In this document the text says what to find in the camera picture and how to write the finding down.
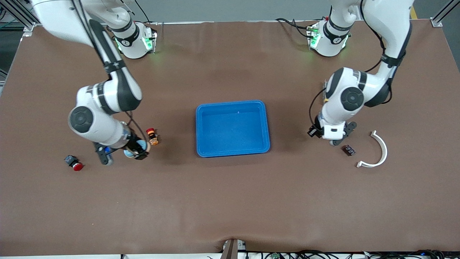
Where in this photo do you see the brown table mat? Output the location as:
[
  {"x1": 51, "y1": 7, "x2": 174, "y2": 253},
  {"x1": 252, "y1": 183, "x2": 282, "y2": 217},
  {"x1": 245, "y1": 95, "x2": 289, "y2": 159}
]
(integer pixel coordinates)
[{"x1": 0, "y1": 20, "x2": 460, "y2": 256}]

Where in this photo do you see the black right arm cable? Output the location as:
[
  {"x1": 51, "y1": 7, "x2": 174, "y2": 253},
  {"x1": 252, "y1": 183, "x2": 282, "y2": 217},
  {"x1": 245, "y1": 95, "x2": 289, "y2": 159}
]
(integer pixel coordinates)
[{"x1": 70, "y1": 0, "x2": 148, "y2": 153}]

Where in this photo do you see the black cable bundle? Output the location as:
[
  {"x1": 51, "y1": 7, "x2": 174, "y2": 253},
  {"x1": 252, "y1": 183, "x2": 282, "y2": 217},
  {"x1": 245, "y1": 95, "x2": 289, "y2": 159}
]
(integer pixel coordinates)
[{"x1": 248, "y1": 249, "x2": 446, "y2": 259}]

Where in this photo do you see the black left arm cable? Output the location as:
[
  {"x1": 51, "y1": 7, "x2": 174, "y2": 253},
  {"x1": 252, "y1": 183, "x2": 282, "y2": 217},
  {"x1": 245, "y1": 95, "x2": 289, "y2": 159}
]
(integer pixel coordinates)
[{"x1": 308, "y1": 0, "x2": 406, "y2": 127}]

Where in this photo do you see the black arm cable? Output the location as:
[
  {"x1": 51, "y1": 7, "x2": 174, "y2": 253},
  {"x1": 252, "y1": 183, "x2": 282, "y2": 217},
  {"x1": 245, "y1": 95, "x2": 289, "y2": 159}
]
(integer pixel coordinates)
[
  {"x1": 308, "y1": 0, "x2": 406, "y2": 127},
  {"x1": 70, "y1": 0, "x2": 148, "y2": 153}
]

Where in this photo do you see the black base power cable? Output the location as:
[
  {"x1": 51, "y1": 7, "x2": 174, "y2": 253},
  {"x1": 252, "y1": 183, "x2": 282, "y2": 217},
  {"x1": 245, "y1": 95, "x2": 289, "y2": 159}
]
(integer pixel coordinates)
[
  {"x1": 275, "y1": 17, "x2": 317, "y2": 38},
  {"x1": 134, "y1": 0, "x2": 151, "y2": 23}
]

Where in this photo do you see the aluminium frame post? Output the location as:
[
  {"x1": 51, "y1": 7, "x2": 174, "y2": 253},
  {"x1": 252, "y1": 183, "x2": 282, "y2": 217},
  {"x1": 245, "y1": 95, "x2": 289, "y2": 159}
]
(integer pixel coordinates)
[
  {"x1": 431, "y1": 0, "x2": 460, "y2": 27},
  {"x1": 0, "y1": 0, "x2": 36, "y2": 31}
]

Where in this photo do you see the white curved plastic clamp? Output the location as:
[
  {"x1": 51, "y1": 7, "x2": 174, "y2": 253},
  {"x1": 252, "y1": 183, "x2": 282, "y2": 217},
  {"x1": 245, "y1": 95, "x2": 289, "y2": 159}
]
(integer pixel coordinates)
[{"x1": 356, "y1": 130, "x2": 388, "y2": 168}]

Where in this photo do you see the light blue call bell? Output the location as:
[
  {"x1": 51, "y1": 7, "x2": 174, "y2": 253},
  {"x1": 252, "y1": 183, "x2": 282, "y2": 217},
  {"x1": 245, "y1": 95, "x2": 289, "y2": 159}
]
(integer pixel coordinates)
[{"x1": 124, "y1": 141, "x2": 148, "y2": 158}]

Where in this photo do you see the brown grey table edge bracket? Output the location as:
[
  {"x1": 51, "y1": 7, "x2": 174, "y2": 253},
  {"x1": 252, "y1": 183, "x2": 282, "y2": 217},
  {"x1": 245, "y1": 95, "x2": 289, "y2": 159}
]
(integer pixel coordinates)
[{"x1": 221, "y1": 238, "x2": 247, "y2": 259}]

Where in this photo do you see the red mushroom button blue base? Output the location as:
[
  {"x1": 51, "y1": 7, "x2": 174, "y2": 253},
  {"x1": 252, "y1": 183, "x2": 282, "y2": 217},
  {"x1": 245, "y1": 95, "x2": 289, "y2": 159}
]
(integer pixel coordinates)
[{"x1": 64, "y1": 155, "x2": 84, "y2": 172}]

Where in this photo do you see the blue plastic tray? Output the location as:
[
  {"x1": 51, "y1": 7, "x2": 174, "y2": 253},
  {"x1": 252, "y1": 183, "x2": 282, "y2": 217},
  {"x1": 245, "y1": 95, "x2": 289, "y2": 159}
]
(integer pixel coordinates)
[{"x1": 195, "y1": 100, "x2": 271, "y2": 158}]

